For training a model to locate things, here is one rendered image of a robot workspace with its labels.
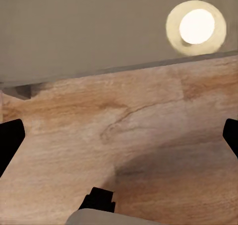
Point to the coffee table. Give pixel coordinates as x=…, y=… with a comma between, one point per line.
x=50, y=40

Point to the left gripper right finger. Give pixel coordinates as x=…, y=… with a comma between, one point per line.
x=230, y=134

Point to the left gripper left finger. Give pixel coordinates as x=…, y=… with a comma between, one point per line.
x=12, y=134

